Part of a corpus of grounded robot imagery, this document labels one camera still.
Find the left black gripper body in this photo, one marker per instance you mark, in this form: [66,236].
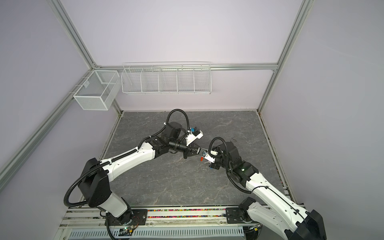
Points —
[187,150]

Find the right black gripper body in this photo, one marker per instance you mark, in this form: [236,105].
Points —
[219,162]

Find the metal keyring with shoe plate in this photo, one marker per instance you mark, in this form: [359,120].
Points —
[203,154]

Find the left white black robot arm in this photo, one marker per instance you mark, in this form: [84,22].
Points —
[92,188]

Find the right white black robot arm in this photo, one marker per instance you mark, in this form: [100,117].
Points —
[282,215]

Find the white mesh box basket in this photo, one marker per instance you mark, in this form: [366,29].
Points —
[99,90]

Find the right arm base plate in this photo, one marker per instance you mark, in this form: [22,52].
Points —
[238,215]

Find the white vented cable duct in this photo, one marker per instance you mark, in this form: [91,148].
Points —
[158,233]

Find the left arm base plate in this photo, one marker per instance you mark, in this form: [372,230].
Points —
[135,217]

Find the white wire basket long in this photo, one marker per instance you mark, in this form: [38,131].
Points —
[166,78]

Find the aluminium frame profiles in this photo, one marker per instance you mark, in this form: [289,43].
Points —
[40,64]

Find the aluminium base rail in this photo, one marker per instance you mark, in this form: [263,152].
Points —
[81,218]

